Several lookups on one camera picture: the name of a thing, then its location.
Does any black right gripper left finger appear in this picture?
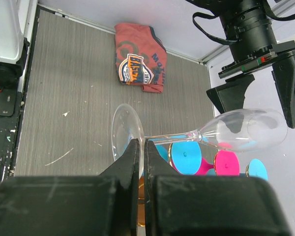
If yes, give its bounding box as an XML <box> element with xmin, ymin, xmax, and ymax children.
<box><xmin>0</xmin><ymin>139</ymin><xmax>140</xmax><ymax>236</ymax></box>

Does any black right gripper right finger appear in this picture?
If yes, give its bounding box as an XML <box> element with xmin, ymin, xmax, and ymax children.
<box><xmin>144</xmin><ymin>140</ymin><xmax>292</xmax><ymax>236</ymax></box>

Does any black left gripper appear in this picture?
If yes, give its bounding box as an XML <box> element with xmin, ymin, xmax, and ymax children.
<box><xmin>206</xmin><ymin>40</ymin><xmax>295</xmax><ymax>128</ymax></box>

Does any clear wine glass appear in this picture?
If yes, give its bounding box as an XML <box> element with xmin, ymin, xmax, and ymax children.
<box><xmin>111</xmin><ymin>104</ymin><xmax>288</xmax><ymax>175</ymax></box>

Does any blue wine glass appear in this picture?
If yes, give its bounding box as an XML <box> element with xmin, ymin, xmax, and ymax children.
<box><xmin>239</xmin><ymin>140</ymin><xmax>269</xmax><ymax>181</ymax></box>
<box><xmin>156</xmin><ymin>142</ymin><xmax>216</xmax><ymax>176</ymax></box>

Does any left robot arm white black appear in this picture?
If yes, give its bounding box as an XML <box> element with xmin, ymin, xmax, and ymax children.
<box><xmin>192</xmin><ymin>0</ymin><xmax>295</xmax><ymax>128</ymax></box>

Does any pink wine glass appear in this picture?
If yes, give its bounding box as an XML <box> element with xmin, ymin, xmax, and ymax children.
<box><xmin>195</xmin><ymin>150</ymin><xmax>240</xmax><ymax>176</ymax></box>

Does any colourful packet under left gripper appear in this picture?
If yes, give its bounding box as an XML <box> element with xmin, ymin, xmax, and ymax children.
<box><xmin>115</xmin><ymin>23</ymin><xmax>167</xmax><ymax>93</ymax></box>

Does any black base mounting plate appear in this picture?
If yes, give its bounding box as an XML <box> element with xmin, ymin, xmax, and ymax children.
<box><xmin>0</xmin><ymin>92</ymin><xmax>23</xmax><ymax>183</ymax></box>

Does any gold wire glass rack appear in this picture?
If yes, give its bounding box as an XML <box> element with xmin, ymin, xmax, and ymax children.
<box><xmin>137</xmin><ymin>141</ymin><xmax>251</xmax><ymax>228</ymax></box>

